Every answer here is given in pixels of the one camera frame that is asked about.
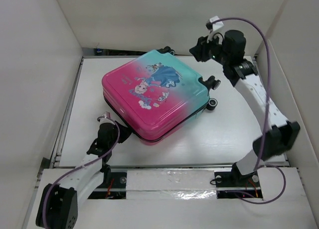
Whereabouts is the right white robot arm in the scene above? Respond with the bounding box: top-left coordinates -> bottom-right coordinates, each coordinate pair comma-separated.
189,30 -> 300,186

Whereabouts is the aluminium front rail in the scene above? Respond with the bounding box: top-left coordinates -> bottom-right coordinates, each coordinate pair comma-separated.
37,161 -> 287,171

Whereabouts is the pink and teal kids suitcase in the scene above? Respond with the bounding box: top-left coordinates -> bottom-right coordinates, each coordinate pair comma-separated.
102,46 -> 221,144

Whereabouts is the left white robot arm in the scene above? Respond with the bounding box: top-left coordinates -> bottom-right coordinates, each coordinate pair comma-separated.
35,118 -> 132,229

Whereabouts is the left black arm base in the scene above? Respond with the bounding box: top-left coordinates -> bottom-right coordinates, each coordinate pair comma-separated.
88,172 -> 127,200

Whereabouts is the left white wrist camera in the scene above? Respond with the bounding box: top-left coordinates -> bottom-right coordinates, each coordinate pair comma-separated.
97,112 -> 111,122

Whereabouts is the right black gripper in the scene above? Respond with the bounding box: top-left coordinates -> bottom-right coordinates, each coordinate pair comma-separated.
188,31 -> 229,66

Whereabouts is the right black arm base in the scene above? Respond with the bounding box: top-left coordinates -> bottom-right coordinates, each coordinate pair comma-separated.
210,171 -> 263,199

